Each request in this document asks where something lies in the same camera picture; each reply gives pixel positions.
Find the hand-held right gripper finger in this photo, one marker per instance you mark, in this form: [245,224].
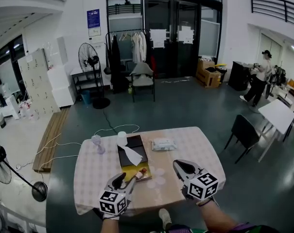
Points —
[178,172]
[191,169]

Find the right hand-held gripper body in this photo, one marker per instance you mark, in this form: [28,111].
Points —
[201,186]

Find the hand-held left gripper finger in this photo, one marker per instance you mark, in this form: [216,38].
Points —
[112,181]
[131,186]

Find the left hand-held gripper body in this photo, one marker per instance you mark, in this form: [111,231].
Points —
[112,201]

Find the small red-capped item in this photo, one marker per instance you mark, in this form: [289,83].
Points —
[140,175]

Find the black and gold box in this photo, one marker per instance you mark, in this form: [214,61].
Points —
[132,152]

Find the person's left forearm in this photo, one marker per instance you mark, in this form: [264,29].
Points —
[110,227]

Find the person's right forearm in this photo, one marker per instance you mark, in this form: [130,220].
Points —
[214,218]

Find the brown cardboard box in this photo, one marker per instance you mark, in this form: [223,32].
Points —
[207,78]

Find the white foam box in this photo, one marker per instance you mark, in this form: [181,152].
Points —
[58,78]
[64,97]

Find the table with checked tablecloth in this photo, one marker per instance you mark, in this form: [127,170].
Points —
[166,159]

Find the white wet wipes packet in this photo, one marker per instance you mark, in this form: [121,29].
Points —
[163,144]

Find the white tissue roll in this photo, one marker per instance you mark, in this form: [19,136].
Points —
[122,137]

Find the person's white shoe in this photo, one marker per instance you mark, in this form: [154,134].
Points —
[165,217]

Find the person's patterned clothing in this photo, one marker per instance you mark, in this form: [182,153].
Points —
[234,228]

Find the dark upholstered chair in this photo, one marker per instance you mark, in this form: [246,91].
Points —
[244,132]

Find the wooden pallet platform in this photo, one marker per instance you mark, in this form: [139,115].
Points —
[52,139]

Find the blue waste bin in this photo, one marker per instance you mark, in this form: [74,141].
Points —
[86,97]

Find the green bottle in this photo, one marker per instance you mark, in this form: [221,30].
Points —
[130,88]

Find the black bin with yellow bag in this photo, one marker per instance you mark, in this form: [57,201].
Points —
[222,73]

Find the white square table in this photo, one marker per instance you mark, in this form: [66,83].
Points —
[276,114]

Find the black cabinet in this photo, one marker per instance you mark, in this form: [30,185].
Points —
[239,78]

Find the black shelf table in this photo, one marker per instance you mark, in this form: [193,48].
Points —
[84,79]

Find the group of white jugs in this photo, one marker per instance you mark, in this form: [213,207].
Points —
[26,109]

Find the black glass double door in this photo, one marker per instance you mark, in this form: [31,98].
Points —
[172,57]

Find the black hanging coat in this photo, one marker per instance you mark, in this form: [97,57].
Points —
[116,64]

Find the beige locker cabinet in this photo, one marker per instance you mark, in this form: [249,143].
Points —
[37,86]

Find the white hanging coats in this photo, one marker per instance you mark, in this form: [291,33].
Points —
[140,47]

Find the white paper door sign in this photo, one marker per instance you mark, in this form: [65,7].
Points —
[158,38]
[185,34]

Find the black clothes rack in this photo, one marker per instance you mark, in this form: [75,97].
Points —
[127,31]

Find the black balcony railing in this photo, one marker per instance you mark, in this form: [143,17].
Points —
[273,6]

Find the grey chair with black frame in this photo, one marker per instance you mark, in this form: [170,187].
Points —
[143,73]

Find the white wall notice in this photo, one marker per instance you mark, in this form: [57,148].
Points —
[94,32]

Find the blue wall poster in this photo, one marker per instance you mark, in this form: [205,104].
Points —
[93,18]

